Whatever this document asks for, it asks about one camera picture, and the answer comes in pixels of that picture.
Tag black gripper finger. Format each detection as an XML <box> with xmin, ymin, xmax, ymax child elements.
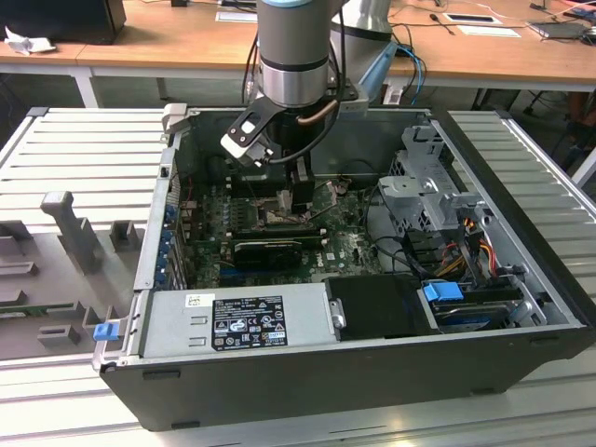
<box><xmin>291</xmin><ymin>156</ymin><xmax>317</xmax><ymax>219</ymax></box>

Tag metal socket cover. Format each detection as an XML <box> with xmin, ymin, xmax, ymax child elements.
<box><xmin>312</xmin><ymin>179</ymin><xmax>340</xmax><ymax>221</ymax></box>

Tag CPU socket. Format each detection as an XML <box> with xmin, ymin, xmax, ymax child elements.
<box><xmin>252</xmin><ymin>203</ymin><xmax>312</xmax><ymax>230</ymax></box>

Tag green RAM stick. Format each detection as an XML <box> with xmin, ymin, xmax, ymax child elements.
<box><xmin>232</xmin><ymin>232</ymin><xmax>327</xmax><ymax>248</ymax></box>
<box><xmin>0</xmin><ymin>302</ymin><xmax>76</xmax><ymax>318</ymax></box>

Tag green motherboard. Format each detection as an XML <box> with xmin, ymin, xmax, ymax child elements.
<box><xmin>179</xmin><ymin>179</ymin><xmax>397</xmax><ymax>290</ymax></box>

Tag graphics card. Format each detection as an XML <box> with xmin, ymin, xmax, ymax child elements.
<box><xmin>231</xmin><ymin>239</ymin><xmax>303</xmax><ymax>271</ymax></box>

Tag metal drive cage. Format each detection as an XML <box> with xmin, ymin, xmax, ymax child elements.
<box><xmin>375</xmin><ymin>121</ymin><xmax>497</xmax><ymax>262</ymax></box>

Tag black plastic shroud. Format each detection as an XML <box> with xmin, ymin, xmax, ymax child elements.
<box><xmin>323</xmin><ymin>274</ymin><xmax>441</xmax><ymax>344</ymax></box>

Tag wooden desk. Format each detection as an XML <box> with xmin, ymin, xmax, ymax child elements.
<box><xmin>74</xmin><ymin>0</ymin><xmax>596</xmax><ymax>111</ymax></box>
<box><xmin>0</xmin><ymin>0</ymin><xmax>129</xmax><ymax>111</ymax></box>

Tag hard disk in blue carrier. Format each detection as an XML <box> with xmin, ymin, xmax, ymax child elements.
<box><xmin>421</xmin><ymin>280</ymin><xmax>513</xmax><ymax>334</ymax></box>

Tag grey power supply unit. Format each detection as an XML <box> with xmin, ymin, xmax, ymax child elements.
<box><xmin>139</xmin><ymin>284</ymin><xmax>339</xmax><ymax>359</ymax></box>

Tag black PC case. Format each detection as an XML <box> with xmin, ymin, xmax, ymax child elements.
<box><xmin>90</xmin><ymin>102</ymin><xmax>596</xmax><ymax>432</ymax></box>

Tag blue plastic latch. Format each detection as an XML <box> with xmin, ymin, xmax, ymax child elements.
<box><xmin>92</xmin><ymin>322</ymin><xmax>120</xmax><ymax>345</ymax></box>

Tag grey parts rack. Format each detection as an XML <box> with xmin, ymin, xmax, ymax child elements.
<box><xmin>0</xmin><ymin>190</ymin><xmax>150</xmax><ymax>362</ymax></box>

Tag black box on desk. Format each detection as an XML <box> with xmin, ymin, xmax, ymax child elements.
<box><xmin>0</xmin><ymin>0</ymin><xmax>128</xmax><ymax>46</ymax></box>

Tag crumpled white paper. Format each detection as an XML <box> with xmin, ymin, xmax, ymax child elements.
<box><xmin>3</xmin><ymin>25</ymin><xmax>58</xmax><ymax>57</ymax></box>

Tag grey notebook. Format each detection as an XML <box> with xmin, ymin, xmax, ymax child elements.
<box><xmin>527</xmin><ymin>20</ymin><xmax>589</xmax><ymax>43</ymax></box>

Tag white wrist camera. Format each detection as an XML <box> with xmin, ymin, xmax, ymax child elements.
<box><xmin>220</xmin><ymin>98</ymin><xmax>280</xmax><ymax>168</ymax></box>

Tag black cable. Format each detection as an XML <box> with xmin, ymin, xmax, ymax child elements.
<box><xmin>362</xmin><ymin>183</ymin><xmax>423</xmax><ymax>280</ymax></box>

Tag white desk cable box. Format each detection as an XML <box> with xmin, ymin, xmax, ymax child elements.
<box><xmin>215</xmin><ymin>11</ymin><xmax>259</xmax><ymax>24</ymax></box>
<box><xmin>441</xmin><ymin>12</ymin><xmax>502</xmax><ymax>26</ymax></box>

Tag blue cable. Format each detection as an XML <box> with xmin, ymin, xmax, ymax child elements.
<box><xmin>400</xmin><ymin>44</ymin><xmax>427</xmax><ymax>106</ymax></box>

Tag yellow red wire bundle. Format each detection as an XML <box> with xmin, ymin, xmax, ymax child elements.
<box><xmin>440</xmin><ymin>218</ymin><xmax>495</xmax><ymax>278</ymax></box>

